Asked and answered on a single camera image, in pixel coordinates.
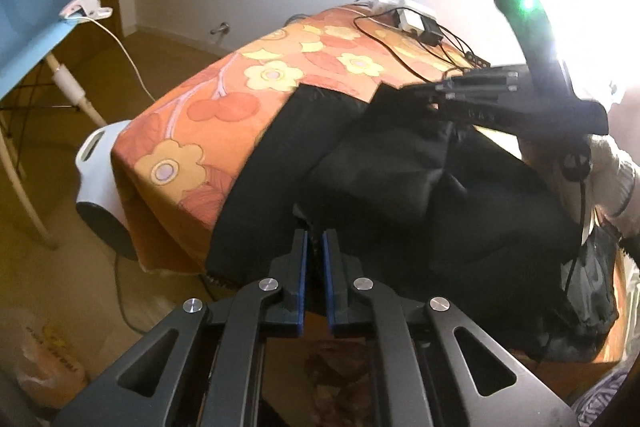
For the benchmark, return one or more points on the plastic bag on floor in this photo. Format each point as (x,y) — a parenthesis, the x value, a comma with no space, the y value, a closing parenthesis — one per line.
(39,359)

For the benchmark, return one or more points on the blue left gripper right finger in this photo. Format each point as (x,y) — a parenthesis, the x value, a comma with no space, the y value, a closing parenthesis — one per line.
(341,270)

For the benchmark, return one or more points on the black pants with pink logo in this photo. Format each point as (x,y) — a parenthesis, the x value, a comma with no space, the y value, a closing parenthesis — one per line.
(430,208)

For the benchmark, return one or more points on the black power adapter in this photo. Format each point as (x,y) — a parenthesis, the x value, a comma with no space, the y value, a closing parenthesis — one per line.
(431,34)

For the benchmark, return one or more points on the white gloved right hand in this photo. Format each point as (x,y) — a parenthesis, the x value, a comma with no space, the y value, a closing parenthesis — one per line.
(612,188)

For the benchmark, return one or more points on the white power adapter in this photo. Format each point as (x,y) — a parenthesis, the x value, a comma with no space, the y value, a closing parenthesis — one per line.
(410,22)

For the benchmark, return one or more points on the white round heater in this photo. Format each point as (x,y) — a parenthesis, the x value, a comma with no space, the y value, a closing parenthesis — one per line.
(97,201)

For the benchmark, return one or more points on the black usb hub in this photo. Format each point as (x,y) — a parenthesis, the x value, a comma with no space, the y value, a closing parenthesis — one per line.
(475,60)

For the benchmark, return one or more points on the blue chair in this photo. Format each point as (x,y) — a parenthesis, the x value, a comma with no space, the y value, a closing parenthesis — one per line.
(30,30)

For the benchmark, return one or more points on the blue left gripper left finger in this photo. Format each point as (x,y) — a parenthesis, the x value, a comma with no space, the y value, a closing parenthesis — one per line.
(287,313)

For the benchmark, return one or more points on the orange floral bedspread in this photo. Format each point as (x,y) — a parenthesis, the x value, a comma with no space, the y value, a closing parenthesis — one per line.
(175,164)

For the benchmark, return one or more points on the white power strip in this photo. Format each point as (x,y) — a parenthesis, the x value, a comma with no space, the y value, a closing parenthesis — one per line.
(380,6)

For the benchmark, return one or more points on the white clip desk lamp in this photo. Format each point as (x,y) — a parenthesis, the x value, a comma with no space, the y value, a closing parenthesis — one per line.
(92,11)

